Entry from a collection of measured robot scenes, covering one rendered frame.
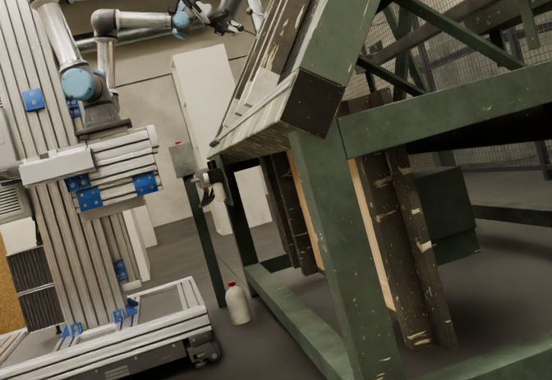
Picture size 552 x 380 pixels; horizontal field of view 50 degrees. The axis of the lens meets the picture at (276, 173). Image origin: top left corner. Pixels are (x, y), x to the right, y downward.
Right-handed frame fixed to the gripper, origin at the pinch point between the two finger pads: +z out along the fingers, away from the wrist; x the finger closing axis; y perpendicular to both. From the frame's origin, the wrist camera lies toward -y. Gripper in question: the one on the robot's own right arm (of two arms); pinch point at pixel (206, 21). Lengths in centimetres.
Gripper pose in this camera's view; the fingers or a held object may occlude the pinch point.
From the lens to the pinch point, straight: 241.6
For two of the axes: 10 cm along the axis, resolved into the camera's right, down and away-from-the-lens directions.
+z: 6.7, 7.3, 1.3
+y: 7.2, -6.8, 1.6
